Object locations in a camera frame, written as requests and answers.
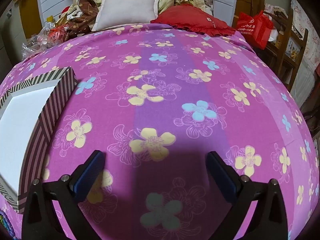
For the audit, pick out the red ruffled pillow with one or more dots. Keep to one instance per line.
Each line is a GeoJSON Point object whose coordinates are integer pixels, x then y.
{"type": "Point", "coordinates": [190, 17]}

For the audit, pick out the yellow capped plastic bottle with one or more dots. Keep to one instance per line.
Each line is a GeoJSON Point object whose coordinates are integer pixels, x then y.
{"type": "Point", "coordinates": [50, 20]}

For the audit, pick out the purple floral bed sheet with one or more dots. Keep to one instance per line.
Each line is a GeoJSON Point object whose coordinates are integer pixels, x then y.
{"type": "Point", "coordinates": [175, 92]}

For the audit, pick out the brown patterned blanket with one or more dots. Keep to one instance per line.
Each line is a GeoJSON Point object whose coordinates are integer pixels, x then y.
{"type": "Point", "coordinates": [85, 7]}

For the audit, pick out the floral curtain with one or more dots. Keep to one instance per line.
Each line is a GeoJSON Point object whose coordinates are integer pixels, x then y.
{"type": "Point", "coordinates": [310, 30]}

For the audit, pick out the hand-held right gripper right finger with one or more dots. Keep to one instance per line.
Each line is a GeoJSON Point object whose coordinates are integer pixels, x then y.
{"type": "Point", "coordinates": [222, 177]}

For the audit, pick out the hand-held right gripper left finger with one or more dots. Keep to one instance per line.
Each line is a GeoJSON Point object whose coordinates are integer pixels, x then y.
{"type": "Point", "coordinates": [87, 177]}

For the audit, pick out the red plush toy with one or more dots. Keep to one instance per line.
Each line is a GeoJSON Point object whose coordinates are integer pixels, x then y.
{"type": "Point", "coordinates": [66, 10]}

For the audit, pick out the striped cardboard box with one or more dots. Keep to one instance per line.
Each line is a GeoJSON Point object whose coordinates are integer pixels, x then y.
{"type": "Point", "coordinates": [15, 135]}

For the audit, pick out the clear plastic bags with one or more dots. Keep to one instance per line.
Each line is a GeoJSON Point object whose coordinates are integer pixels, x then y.
{"type": "Point", "coordinates": [40, 40]}

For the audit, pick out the wooden chair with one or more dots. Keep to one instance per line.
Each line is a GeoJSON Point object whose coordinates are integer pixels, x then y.
{"type": "Point", "coordinates": [300, 45]}

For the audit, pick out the red shopping bag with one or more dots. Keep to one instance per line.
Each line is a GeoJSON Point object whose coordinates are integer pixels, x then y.
{"type": "Point", "coordinates": [252, 30]}

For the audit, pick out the white pillow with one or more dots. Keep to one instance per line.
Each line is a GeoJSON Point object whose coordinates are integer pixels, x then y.
{"type": "Point", "coordinates": [125, 10]}

